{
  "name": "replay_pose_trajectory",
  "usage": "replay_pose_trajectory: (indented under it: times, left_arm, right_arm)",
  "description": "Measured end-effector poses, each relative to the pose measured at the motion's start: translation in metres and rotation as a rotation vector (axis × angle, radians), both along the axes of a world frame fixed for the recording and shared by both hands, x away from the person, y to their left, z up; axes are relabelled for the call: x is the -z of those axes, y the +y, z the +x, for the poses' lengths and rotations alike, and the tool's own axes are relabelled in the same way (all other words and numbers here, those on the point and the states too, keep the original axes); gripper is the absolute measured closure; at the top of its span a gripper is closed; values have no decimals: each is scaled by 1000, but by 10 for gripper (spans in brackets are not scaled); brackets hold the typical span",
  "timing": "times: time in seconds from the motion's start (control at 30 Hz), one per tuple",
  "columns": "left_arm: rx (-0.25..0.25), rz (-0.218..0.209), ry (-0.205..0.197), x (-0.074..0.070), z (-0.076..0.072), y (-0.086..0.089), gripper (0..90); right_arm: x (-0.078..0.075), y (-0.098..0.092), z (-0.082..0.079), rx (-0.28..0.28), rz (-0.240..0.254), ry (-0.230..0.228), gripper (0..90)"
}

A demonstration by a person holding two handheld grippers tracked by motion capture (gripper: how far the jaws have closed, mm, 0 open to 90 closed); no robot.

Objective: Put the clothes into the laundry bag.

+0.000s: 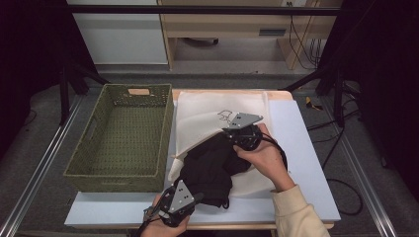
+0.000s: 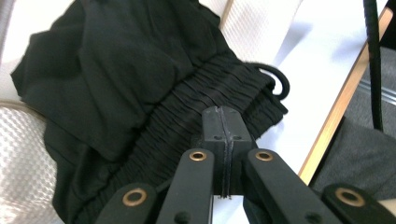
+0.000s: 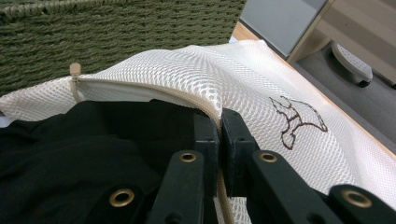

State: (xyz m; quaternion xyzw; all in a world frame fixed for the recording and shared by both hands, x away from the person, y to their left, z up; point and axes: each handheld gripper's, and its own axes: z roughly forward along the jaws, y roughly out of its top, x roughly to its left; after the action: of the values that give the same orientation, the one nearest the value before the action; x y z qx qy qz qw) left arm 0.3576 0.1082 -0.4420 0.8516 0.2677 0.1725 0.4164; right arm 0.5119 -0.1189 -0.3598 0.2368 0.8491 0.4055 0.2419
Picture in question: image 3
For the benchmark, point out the green woven basket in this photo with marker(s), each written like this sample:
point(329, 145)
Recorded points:
point(124, 37)

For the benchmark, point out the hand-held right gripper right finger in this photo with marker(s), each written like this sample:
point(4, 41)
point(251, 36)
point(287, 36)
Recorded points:
point(239, 155)

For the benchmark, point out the white cabinet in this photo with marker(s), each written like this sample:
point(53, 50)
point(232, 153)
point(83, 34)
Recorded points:
point(280, 21)

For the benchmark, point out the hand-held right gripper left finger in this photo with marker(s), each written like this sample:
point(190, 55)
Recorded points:
point(199, 161)

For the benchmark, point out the white wheeled base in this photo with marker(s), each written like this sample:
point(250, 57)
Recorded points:
point(351, 63)

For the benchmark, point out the white mesh laundry bag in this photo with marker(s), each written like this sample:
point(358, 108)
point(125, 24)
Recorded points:
point(249, 77)

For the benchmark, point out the black garment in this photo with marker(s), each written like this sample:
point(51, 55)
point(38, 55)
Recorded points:
point(77, 140)

